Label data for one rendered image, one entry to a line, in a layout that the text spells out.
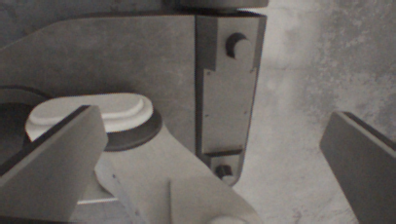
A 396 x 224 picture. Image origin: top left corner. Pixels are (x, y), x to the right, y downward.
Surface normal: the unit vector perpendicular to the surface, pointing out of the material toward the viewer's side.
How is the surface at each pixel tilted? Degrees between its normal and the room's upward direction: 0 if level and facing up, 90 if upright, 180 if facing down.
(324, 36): 0
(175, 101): 0
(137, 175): 90
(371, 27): 0
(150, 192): 90
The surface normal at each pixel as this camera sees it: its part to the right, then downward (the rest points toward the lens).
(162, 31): 0.16, 0.51
